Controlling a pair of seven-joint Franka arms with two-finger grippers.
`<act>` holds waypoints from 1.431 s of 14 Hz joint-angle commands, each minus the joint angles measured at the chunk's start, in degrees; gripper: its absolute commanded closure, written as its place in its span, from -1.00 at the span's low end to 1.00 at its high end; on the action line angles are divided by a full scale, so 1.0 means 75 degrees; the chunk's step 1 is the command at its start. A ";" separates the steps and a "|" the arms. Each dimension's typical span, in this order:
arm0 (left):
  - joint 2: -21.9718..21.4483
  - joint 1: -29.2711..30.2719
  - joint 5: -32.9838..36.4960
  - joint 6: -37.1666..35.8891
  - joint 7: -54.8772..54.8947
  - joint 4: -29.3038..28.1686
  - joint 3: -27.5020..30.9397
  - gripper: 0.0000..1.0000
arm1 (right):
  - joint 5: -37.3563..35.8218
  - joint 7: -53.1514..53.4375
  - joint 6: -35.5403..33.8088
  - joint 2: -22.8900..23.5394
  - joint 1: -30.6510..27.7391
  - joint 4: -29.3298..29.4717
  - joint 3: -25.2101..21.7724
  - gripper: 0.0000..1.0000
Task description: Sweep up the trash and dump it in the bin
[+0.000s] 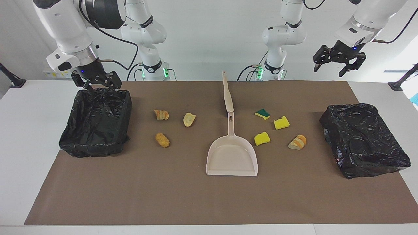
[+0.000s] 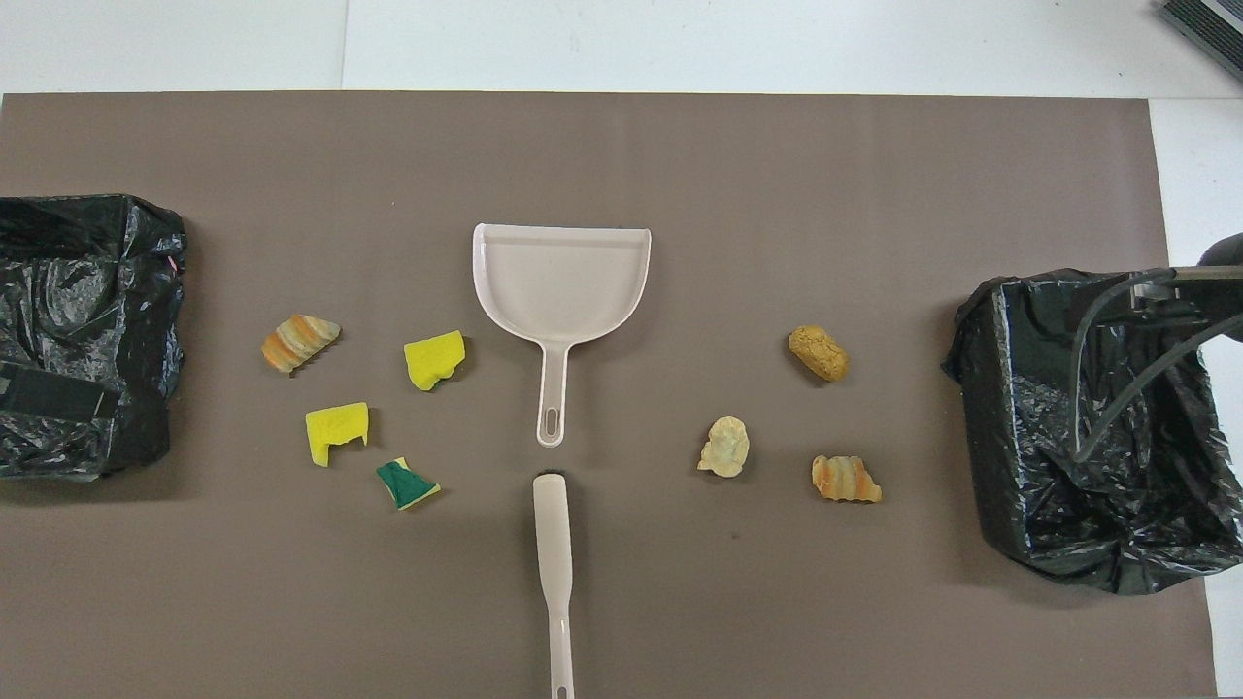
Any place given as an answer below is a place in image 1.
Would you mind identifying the green and yellow sponge piece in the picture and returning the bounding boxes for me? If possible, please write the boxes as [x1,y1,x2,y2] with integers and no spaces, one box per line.
[254,108,271,120]

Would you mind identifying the black base cable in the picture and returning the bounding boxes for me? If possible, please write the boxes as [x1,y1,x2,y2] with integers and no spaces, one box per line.
[127,63,144,81]
[237,64,262,81]

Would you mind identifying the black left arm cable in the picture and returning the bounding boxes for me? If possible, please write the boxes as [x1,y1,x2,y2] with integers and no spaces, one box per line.
[372,8,418,44]

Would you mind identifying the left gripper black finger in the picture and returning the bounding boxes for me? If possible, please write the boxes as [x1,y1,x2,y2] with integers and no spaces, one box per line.
[313,45,337,73]
[338,52,367,78]

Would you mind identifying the black right base cable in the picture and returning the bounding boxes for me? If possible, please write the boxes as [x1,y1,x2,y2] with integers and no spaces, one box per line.
[127,63,144,81]

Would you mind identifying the crumpled black bag-lined bin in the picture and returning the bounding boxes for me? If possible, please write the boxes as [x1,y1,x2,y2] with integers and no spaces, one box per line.
[319,103,411,179]

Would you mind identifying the open black bag-lined bin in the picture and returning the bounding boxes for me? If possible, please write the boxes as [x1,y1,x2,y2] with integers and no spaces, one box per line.
[59,87,132,158]

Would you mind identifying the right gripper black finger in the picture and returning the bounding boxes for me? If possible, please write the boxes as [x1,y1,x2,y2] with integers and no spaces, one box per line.
[71,72,95,96]
[102,71,123,91]

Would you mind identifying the brown fried nugget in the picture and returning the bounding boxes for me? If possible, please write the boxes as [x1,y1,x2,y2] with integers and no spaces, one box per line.
[155,132,170,148]

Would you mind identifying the brown table mat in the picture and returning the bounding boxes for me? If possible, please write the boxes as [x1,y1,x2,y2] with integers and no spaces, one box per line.
[24,81,418,225]

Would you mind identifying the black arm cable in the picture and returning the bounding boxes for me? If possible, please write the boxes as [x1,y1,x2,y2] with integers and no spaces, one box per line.
[372,8,418,44]
[78,0,139,71]

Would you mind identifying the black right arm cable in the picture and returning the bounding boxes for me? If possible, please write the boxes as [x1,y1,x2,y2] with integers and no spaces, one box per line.
[78,0,139,71]

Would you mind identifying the beige hand brush black bristles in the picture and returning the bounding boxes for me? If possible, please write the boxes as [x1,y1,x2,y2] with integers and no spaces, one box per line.
[222,71,234,112]

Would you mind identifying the beige plastic dustpan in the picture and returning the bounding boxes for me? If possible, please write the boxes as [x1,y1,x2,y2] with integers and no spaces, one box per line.
[206,111,259,177]

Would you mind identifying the black left base cable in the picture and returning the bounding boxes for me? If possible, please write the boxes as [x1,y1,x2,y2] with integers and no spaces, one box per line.
[237,64,262,81]

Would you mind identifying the black clamp stand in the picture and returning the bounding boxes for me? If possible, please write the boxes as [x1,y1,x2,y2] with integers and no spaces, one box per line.
[388,63,418,91]
[0,63,26,89]

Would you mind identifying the striped bread slice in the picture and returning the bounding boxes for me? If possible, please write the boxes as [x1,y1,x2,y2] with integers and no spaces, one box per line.
[288,134,307,151]

